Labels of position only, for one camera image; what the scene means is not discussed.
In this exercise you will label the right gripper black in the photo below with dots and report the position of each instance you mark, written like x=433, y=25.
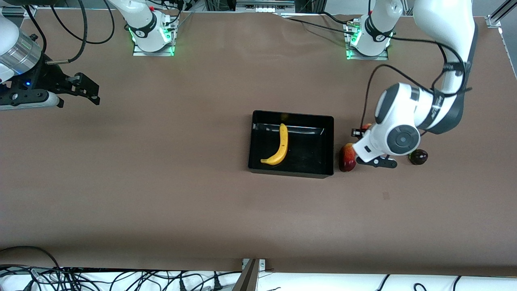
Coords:
x=45, y=78

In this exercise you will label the black rectangular plastic tray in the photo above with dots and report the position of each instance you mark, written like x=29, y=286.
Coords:
x=307, y=153

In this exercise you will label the yellow banana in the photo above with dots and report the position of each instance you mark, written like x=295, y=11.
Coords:
x=282, y=149

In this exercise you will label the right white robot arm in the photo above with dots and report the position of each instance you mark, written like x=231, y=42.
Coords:
x=141, y=24

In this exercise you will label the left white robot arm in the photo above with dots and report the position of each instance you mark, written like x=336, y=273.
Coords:
x=440, y=24

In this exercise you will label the red apple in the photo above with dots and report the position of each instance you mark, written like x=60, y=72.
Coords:
x=366, y=127

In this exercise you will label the red yellow mango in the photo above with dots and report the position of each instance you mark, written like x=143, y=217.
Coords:
x=345, y=162

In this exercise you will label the dark purple round fruit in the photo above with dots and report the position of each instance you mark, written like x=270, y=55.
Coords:
x=419, y=157

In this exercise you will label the grey metal rack equipment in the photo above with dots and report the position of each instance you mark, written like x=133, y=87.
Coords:
x=266, y=5

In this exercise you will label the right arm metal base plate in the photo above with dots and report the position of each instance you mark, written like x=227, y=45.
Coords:
x=139, y=51

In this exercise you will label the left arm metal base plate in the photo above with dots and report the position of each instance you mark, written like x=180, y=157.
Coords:
x=363, y=57

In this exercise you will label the silver bracket plate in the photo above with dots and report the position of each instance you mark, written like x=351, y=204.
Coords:
x=261, y=264

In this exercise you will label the grey mount beam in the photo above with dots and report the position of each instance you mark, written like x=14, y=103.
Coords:
x=247, y=279

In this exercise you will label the aluminium frame profile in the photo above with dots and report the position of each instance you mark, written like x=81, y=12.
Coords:
x=499, y=14

